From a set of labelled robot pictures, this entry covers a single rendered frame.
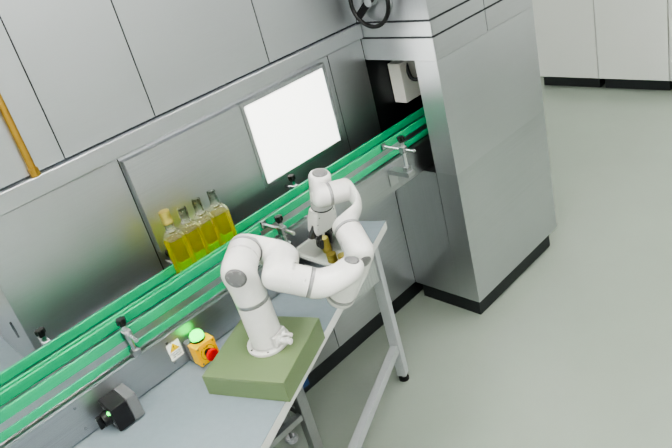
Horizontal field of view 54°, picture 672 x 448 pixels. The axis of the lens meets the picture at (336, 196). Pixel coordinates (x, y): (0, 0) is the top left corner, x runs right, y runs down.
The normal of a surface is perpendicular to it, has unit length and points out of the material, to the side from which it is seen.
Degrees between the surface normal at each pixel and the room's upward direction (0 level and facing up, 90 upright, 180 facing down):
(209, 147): 90
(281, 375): 2
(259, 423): 0
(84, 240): 90
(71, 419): 90
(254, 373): 2
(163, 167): 90
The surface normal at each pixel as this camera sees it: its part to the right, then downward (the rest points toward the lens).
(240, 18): 0.69, 0.16
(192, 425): -0.24, -0.87
